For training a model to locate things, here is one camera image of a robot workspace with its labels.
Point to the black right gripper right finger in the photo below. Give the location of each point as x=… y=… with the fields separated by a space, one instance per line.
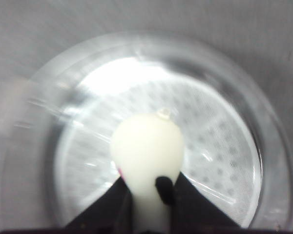
x=192 y=210

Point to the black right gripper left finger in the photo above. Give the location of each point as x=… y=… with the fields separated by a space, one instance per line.
x=113 y=210

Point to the stainless steel steamer pot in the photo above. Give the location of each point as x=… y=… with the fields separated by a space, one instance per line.
x=58 y=159

